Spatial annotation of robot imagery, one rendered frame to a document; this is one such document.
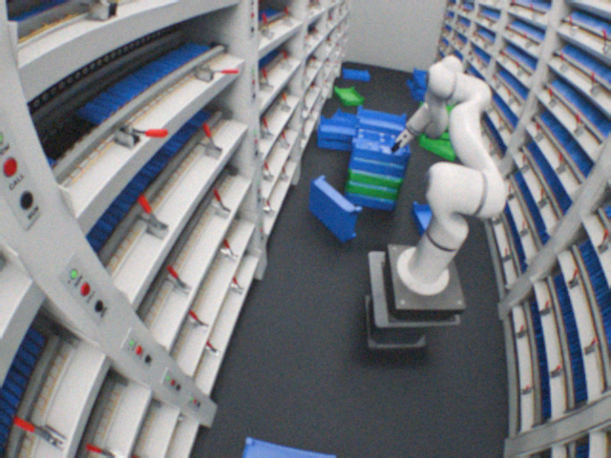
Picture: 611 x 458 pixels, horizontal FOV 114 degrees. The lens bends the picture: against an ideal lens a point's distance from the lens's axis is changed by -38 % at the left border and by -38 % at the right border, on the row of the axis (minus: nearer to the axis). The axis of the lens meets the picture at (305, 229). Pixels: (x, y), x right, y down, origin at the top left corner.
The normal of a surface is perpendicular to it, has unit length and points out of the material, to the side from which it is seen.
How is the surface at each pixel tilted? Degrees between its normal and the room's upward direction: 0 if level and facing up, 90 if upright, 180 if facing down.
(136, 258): 18
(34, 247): 90
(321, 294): 0
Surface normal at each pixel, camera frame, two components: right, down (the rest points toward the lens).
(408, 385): 0.04, -0.69
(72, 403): 0.35, -0.60
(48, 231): 0.98, 0.18
